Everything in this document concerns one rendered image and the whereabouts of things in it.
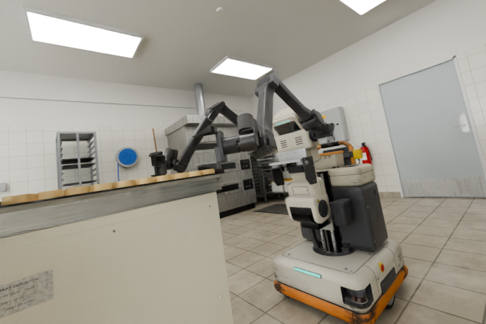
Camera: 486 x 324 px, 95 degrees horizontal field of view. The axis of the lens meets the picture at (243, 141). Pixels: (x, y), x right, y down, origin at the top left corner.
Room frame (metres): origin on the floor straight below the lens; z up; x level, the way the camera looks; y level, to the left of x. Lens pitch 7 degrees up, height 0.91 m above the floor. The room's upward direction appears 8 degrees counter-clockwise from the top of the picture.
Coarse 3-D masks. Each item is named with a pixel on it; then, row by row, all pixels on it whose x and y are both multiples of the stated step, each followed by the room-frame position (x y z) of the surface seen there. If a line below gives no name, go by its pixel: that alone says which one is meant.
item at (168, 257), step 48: (0, 240) 0.49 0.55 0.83; (48, 240) 0.54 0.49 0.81; (96, 240) 0.60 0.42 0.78; (144, 240) 0.68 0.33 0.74; (192, 240) 0.77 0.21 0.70; (0, 288) 0.49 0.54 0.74; (48, 288) 0.54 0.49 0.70; (96, 288) 0.60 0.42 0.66; (144, 288) 0.67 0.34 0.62; (192, 288) 0.76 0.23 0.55
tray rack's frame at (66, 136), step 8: (56, 136) 3.29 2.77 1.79; (64, 136) 3.46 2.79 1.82; (72, 136) 3.53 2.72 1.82; (80, 136) 3.61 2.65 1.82; (88, 136) 3.69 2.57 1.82; (96, 144) 3.46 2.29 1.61; (96, 152) 3.45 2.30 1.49; (96, 160) 3.45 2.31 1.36; (80, 168) 3.32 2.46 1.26; (96, 168) 3.44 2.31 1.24; (80, 176) 3.31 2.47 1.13; (80, 184) 3.31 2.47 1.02
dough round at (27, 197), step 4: (12, 196) 0.50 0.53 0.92; (16, 196) 0.50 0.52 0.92; (20, 196) 0.51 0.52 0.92; (24, 196) 0.52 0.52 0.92; (28, 196) 0.53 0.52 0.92; (4, 200) 0.50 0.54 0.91; (8, 200) 0.50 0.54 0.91; (12, 200) 0.50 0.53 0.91; (16, 200) 0.50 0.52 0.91; (20, 200) 0.51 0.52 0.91; (24, 200) 0.52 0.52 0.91; (28, 200) 0.52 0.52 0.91; (4, 204) 0.50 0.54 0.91; (8, 204) 0.50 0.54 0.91
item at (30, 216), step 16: (208, 176) 0.85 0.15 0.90; (112, 192) 0.64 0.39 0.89; (128, 192) 0.67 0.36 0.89; (144, 192) 0.69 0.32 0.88; (160, 192) 0.73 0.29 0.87; (176, 192) 0.76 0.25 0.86; (192, 192) 0.80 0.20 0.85; (0, 208) 0.50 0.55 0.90; (16, 208) 0.51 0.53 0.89; (32, 208) 0.53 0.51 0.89; (48, 208) 0.55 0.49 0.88; (64, 208) 0.57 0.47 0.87; (80, 208) 0.59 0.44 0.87; (96, 208) 0.61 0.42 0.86; (112, 208) 0.64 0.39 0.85; (128, 208) 0.66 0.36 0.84; (0, 224) 0.50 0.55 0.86; (16, 224) 0.51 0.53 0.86; (32, 224) 0.53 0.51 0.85; (48, 224) 0.55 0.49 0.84
